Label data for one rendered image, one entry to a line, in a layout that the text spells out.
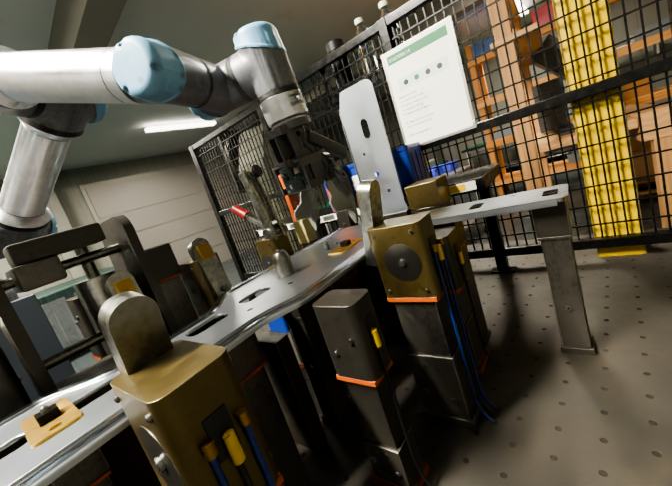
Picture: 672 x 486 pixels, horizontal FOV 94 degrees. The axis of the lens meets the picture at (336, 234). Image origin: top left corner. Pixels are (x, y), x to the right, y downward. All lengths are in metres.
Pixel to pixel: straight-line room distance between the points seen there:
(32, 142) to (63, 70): 0.35
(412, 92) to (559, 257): 0.67
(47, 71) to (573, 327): 0.94
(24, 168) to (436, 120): 1.06
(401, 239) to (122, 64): 0.43
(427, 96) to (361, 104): 0.29
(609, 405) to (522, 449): 0.15
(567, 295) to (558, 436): 0.23
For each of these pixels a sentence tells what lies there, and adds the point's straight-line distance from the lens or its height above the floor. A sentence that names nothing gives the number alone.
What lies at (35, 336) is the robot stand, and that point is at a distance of 1.02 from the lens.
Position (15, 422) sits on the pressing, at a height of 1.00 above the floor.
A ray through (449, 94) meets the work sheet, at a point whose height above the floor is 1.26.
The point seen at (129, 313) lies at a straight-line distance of 0.29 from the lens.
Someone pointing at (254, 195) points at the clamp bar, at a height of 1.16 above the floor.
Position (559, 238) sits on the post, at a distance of 0.65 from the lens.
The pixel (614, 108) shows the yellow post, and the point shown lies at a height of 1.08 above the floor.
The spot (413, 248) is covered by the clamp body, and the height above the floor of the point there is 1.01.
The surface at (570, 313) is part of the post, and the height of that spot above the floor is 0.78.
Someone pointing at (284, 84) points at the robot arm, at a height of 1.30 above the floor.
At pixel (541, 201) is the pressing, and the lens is 0.60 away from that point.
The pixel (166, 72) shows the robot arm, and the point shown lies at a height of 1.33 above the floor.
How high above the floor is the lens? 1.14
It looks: 10 degrees down
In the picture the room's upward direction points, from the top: 18 degrees counter-clockwise
